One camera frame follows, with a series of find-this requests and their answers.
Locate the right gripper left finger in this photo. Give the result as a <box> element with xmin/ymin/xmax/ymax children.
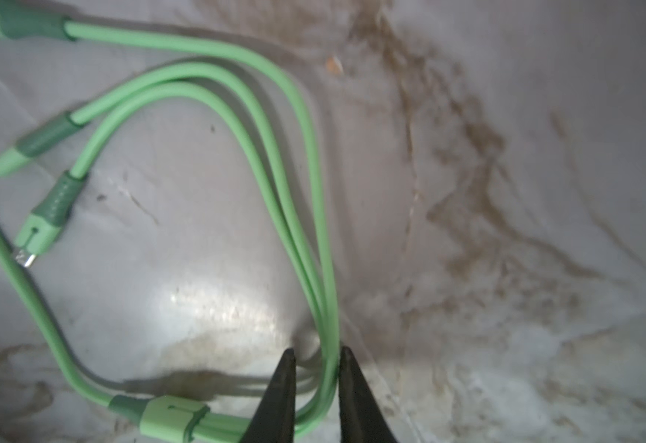
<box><xmin>240</xmin><ymin>348</ymin><xmax>297</xmax><ymax>443</ymax></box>

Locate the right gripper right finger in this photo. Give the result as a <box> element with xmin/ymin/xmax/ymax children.
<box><xmin>338</xmin><ymin>346</ymin><xmax>398</xmax><ymax>443</ymax></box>

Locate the green charging cable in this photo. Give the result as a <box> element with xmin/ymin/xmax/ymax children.
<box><xmin>0</xmin><ymin>0</ymin><xmax>341</xmax><ymax>443</ymax></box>

